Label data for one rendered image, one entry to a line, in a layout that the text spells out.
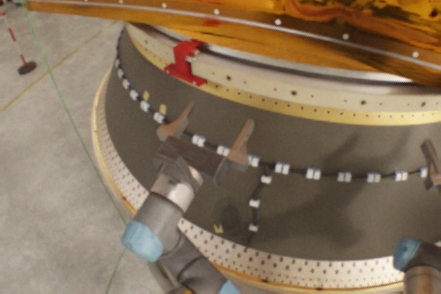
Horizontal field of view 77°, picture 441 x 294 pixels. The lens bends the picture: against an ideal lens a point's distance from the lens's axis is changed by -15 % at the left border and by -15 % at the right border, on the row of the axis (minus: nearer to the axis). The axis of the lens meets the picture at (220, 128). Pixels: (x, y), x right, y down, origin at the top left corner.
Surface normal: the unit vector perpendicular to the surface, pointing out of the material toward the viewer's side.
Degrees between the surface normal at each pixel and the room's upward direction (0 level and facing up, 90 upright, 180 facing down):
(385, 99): 90
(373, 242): 62
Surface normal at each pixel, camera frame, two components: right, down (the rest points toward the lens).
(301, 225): -0.24, 0.27
